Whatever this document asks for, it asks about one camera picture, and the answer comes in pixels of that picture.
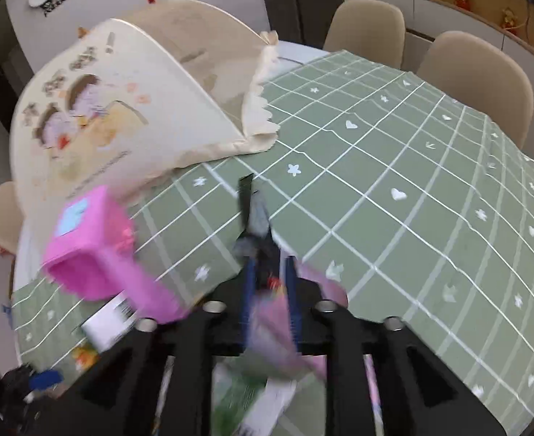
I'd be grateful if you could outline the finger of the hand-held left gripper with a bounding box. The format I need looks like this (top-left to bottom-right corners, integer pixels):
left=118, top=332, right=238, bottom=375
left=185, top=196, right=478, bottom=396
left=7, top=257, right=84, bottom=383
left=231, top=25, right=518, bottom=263
left=1, top=366, right=64, bottom=403

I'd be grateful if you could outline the green checked tablecloth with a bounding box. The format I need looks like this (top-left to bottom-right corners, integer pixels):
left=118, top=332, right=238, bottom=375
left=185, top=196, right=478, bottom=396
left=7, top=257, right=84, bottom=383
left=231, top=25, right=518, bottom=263
left=10, top=50, right=534, bottom=436

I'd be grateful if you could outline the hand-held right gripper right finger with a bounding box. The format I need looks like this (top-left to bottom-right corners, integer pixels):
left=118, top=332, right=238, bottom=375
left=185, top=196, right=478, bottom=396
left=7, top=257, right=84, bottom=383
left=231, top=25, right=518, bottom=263
left=285, top=254, right=508, bottom=436

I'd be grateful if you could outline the pink plastic box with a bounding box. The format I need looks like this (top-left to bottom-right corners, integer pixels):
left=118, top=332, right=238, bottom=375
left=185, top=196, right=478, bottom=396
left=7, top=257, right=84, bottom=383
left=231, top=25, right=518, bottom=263
left=42, top=185, right=190, bottom=324

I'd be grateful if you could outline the yellow snack packet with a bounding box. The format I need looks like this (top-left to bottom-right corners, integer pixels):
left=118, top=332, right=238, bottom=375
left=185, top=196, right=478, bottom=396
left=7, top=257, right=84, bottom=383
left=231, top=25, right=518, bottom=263
left=72, top=291, right=137, bottom=370

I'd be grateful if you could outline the beige chair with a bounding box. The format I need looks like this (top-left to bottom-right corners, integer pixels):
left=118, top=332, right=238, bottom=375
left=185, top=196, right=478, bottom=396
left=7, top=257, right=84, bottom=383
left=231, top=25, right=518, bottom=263
left=416, top=31, right=534, bottom=148
left=0, top=182, right=23, bottom=255
left=322, top=0, right=406, bottom=70

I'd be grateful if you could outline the wooden shelf cabinet unit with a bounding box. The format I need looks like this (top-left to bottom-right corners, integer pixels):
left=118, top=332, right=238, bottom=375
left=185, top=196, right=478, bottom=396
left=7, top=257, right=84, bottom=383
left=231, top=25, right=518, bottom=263
left=342, top=0, right=534, bottom=139

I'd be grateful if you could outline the dark glass door cabinet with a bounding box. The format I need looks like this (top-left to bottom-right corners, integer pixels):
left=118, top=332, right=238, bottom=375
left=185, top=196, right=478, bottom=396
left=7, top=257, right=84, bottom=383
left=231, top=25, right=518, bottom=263
left=254, top=0, right=346, bottom=52

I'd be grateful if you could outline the pink white tissue packet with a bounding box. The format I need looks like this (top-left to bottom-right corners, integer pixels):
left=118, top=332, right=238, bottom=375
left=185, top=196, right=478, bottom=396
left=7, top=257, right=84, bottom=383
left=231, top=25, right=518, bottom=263
left=249, top=261, right=350, bottom=380

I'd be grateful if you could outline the green white snack packet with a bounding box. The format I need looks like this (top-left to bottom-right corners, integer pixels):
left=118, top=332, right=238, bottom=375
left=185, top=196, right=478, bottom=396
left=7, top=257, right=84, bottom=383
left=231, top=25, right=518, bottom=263
left=210, top=361, right=297, bottom=436

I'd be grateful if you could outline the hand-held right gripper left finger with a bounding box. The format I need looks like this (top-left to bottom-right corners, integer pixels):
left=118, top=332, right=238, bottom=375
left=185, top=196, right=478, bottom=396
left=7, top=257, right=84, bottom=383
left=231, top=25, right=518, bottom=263
left=35, top=252, right=256, bottom=436

